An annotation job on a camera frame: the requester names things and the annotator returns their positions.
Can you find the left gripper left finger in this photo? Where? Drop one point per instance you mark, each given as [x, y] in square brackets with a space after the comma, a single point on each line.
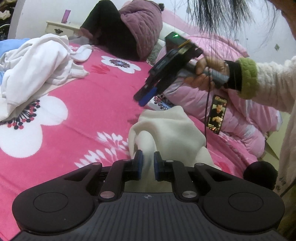
[115, 176]

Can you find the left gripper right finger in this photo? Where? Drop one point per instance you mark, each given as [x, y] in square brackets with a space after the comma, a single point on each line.
[178, 175]

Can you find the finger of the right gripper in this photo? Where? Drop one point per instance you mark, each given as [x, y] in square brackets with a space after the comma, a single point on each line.
[141, 92]
[147, 97]

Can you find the cream beige hoodie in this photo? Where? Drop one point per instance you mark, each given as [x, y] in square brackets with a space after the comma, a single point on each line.
[172, 133]

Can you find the right forearm fluffy sleeve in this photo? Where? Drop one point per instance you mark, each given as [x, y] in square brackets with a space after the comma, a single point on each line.
[269, 84]

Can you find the person's right hand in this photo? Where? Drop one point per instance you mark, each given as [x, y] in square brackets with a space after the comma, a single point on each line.
[202, 81]

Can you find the mauve quilted jacket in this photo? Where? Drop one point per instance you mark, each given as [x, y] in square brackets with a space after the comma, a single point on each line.
[144, 20]

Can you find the pink floral blanket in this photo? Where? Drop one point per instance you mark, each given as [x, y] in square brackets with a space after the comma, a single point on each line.
[84, 121]

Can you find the black garment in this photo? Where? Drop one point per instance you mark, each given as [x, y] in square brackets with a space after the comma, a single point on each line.
[104, 27]

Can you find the smartphone showing video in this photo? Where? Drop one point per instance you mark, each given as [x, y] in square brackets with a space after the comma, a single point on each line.
[216, 114]

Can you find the pink quilted duvet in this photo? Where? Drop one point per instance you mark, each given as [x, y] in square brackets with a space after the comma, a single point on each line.
[245, 121]

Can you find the white crumpled garment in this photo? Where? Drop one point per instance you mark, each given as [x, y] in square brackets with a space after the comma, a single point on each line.
[37, 67]

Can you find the cream bedside table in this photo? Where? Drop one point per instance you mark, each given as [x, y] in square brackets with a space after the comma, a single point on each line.
[61, 29]

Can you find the purple cup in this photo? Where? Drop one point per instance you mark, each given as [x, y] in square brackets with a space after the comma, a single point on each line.
[65, 16]

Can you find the blue cloth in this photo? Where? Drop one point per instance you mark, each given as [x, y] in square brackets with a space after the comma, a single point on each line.
[11, 46]

